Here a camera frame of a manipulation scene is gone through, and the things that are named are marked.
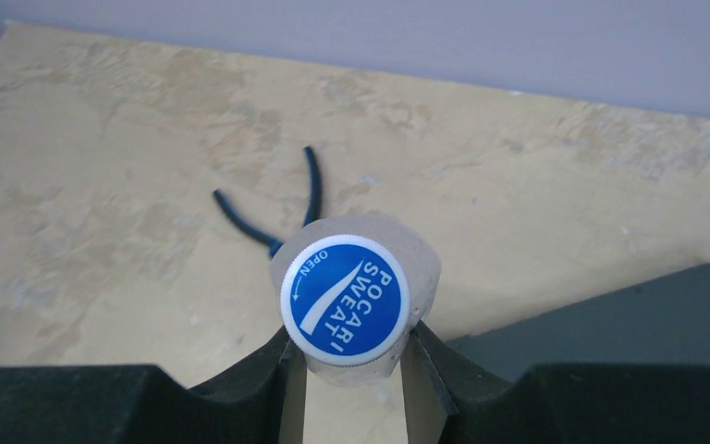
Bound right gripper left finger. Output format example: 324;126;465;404
0;329;307;443

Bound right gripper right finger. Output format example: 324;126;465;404
400;324;710;443

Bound blue white bottle cap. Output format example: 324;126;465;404
278;234;410;367

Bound blue handled pliers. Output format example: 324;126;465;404
209;145;324;258

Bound dark network switch box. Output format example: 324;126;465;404
448;263;710;381

